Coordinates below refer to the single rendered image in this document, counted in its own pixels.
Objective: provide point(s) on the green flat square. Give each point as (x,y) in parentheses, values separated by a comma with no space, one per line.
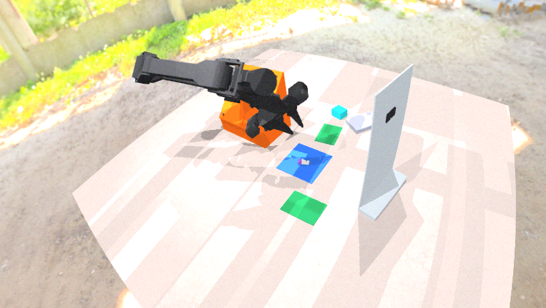
(328,134)

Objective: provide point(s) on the green translucent square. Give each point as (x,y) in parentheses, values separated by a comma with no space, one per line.
(303,207)

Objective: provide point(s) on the blue square mat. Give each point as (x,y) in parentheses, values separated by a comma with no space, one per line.
(317,162)

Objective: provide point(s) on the white panel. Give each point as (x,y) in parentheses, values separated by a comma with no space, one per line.
(381,181)

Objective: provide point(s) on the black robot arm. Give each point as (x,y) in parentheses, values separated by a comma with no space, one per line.
(218,77)

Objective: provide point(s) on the small cyan cube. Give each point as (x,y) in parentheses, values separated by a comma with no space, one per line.
(339,112)

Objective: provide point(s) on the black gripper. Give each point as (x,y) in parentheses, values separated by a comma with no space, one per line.
(297,94)

